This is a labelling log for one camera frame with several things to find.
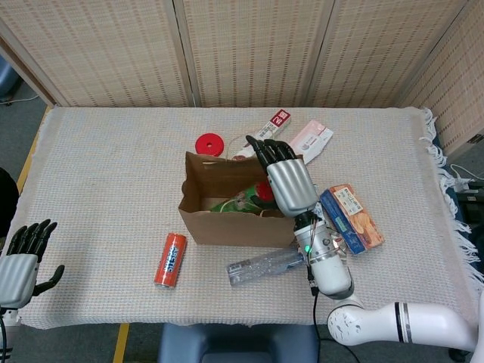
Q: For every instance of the white blue snack packet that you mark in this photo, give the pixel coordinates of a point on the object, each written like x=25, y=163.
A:
x=317, y=188

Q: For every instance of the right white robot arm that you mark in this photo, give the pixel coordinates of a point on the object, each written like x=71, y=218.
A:
x=329, y=268

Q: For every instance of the brown paper bag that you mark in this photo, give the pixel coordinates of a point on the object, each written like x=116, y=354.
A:
x=234, y=230

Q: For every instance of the long white red cookie box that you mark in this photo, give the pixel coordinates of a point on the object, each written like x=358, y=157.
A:
x=274, y=125

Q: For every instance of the white woven tablecloth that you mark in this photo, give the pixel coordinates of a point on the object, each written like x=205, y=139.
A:
x=113, y=189

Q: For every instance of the clear plastic bottle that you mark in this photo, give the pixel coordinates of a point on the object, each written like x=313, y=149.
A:
x=261, y=267

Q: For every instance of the green chips can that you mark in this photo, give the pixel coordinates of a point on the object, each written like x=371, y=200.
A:
x=242, y=200

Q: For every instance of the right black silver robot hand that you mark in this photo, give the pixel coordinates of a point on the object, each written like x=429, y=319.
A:
x=291, y=181

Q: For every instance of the red gold snack packet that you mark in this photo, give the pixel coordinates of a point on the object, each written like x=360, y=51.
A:
x=339, y=247

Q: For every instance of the dark blue mat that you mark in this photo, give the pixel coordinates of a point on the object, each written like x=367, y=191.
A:
x=452, y=196

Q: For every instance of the orange soda can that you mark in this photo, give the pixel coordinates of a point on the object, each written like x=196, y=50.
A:
x=171, y=261

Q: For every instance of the bamboo folding screen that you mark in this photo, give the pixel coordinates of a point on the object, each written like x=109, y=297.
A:
x=246, y=49

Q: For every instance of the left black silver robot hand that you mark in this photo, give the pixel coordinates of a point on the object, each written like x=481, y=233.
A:
x=15, y=278

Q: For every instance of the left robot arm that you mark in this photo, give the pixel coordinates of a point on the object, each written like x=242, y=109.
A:
x=9, y=317

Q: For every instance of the blue padded robot base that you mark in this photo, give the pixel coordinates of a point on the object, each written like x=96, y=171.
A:
x=234, y=344

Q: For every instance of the black plastic bin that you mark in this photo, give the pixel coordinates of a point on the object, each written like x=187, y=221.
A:
x=470, y=207

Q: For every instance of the blue orange biscuit box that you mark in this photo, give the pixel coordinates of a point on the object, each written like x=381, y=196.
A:
x=355, y=219

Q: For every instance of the pink white wipes packet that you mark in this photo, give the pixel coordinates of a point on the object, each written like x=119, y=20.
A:
x=312, y=141

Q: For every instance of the white power strip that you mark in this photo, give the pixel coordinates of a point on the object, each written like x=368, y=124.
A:
x=463, y=185

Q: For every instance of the red round lid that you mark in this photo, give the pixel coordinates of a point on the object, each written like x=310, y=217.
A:
x=209, y=144

